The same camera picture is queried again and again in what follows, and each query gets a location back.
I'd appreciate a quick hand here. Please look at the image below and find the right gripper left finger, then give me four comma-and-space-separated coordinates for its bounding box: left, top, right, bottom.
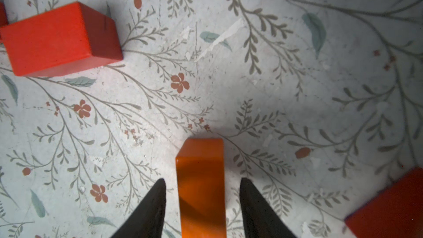
112, 178, 166, 238

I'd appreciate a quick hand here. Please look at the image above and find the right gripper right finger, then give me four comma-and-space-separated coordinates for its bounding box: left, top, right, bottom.
239, 177, 296, 238

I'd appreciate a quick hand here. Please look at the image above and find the orange rectangular block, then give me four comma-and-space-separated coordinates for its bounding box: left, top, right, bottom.
175, 138, 226, 238

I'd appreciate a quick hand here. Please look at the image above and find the red block upright right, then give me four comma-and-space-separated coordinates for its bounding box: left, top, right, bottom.
345, 167, 423, 238

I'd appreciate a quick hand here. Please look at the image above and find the red rectangular block centre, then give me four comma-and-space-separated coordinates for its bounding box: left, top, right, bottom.
1, 2, 123, 77

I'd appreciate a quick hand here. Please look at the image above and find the red rectangular block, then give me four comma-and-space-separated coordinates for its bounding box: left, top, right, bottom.
0, 2, 9, 29
1, 2, 123, 77

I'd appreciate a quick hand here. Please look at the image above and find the red rectangular block left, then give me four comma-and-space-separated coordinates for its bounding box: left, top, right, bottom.
0, 2, 9, 29

